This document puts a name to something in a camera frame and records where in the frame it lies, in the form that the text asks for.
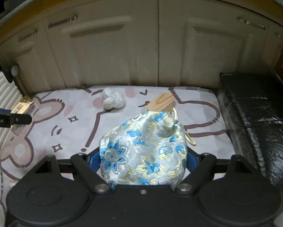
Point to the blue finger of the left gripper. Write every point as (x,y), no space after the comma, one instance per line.
(20,119)

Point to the cartoon bear bed sheet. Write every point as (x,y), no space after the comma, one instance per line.
(66,122)

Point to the cream cabinet with doors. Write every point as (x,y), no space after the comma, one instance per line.
(142,42)

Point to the white knotted cloth ball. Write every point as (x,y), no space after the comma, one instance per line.
(112,99)

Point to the floral silk drawstring pouch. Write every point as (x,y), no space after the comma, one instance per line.
(148,150)

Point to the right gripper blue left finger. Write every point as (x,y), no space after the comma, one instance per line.
(93,160)

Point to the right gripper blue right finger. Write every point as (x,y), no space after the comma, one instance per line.
(192,160)

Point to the yellow snack packet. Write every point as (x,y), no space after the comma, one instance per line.
(25,106)

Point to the round white wall knob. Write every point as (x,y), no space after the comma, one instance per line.
(15,70)

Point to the black glossy wrapped cushion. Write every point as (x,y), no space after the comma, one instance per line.
(252,108)

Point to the oval wooden block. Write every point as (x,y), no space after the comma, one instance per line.
(162,103)

